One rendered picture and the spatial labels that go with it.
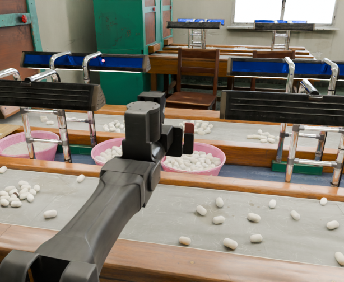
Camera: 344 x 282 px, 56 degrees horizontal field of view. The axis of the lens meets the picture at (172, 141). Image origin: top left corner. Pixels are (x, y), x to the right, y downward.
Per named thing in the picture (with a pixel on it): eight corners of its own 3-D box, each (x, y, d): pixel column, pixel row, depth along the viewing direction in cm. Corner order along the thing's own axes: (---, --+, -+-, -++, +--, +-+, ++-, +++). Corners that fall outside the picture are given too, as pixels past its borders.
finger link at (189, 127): (168, 110, 74) (157, 123, 65) (199, 112, 72) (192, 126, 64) (168, 137, 76) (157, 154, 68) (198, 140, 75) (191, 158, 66)
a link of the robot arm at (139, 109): (122, 99, 58) (93, 120, 48) (169, 102, 56) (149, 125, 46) (126, 157, 63) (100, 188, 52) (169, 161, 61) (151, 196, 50)
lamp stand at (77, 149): (98, 156, 150) (88, 57, 132) (58, 152, 153) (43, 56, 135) (112, 140, 167) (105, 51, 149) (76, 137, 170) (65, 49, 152)
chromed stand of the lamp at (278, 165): (321, 175, 133) (344, 65, 115) (271, 171, 137) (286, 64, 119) (312, 155, 150) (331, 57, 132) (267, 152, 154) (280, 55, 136)
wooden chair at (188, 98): (164, 145, 325) (163, 52, 288) (177, 130, 362) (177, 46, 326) (207, 151, 312) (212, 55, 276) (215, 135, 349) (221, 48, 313)
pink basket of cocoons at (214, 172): (222, 197, 118) (224, 174, 115) (151, 190, 123) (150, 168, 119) (225, 164, 142) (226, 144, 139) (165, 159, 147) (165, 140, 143)
